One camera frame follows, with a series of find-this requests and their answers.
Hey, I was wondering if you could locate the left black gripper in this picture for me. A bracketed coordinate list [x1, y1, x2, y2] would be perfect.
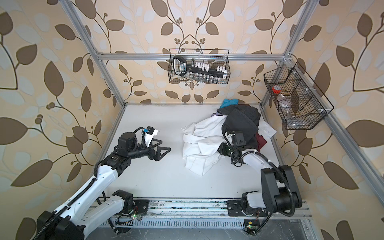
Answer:
[127, 137, 171, 162]

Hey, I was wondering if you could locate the white cloth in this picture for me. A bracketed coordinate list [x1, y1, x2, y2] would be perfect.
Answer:
[182, 115, 227, 176]
[258, 120, 277, 140]

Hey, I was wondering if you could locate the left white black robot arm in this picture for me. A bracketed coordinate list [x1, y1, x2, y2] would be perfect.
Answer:
[34, 127, 171, 240]

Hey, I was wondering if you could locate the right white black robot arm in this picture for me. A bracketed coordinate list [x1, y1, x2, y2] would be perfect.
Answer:
[218, 143, 303, 236]

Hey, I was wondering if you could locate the maroon cloth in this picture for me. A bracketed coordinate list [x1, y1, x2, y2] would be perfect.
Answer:
[255, 133, 267, 152]

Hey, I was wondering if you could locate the black cloth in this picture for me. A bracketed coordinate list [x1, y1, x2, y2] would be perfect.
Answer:
[217, 105, 261, 149]

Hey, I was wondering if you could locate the teal cloth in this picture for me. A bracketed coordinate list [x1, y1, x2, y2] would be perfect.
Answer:
[220, 99, 239, 109]

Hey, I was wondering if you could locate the clear bottle red cap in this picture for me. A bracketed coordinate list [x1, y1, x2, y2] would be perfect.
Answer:
[272, 85, 296, 120]

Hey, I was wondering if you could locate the black white tool in basket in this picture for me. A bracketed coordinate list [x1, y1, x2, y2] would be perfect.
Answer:
[169, 55, 230, 79]

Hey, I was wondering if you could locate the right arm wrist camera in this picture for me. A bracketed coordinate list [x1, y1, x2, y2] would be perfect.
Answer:
[228, 132, 247, 148]

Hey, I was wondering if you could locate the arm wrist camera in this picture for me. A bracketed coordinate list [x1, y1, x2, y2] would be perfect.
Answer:
[144, 126, 159, 147]
[228, 132, 247, 148]

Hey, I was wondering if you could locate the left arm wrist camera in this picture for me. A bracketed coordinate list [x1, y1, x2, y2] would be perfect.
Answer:
[144, 126, 159, 147]

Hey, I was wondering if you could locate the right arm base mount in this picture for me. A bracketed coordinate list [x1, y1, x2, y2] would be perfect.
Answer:
[226, 200, 269, 217]

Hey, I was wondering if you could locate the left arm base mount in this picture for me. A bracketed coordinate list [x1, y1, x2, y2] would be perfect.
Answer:
[117, 199, 150, 216]

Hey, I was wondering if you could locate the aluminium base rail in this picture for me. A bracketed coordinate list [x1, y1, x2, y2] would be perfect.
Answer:
[89, 197, 313, 219]

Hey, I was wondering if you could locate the side black wire basket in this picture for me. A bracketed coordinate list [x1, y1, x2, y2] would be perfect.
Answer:
[264, 63, 334, 130]

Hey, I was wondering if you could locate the back black wire basket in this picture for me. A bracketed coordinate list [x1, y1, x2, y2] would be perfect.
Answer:
[168, 48, 231, 85]

